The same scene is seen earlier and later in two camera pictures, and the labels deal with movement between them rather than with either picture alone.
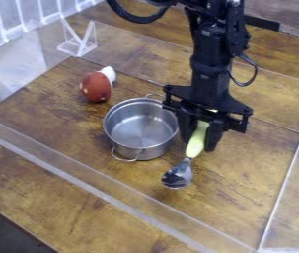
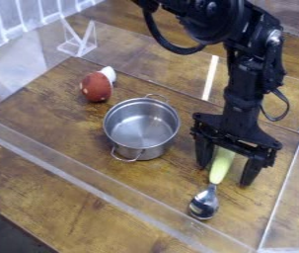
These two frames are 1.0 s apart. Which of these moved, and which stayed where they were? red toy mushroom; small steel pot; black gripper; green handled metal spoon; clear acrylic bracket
Moved: black gripper; green handled metal spoon
Stayed: red toy mushroom; small steel pot; clear acrylic bracket
